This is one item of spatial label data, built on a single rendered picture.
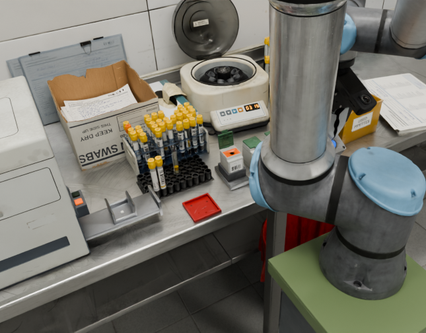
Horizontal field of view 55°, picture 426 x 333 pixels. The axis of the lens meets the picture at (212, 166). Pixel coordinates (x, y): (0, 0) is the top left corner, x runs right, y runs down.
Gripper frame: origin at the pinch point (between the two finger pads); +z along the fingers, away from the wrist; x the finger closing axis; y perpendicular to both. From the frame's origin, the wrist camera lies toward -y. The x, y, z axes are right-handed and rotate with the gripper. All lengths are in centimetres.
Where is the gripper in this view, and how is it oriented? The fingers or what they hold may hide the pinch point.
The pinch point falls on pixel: (333, 137)
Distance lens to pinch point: 103.3
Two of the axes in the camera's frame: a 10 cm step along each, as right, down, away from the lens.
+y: -4.6, -5.3, 7.1
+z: 0.6, 7.9, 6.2
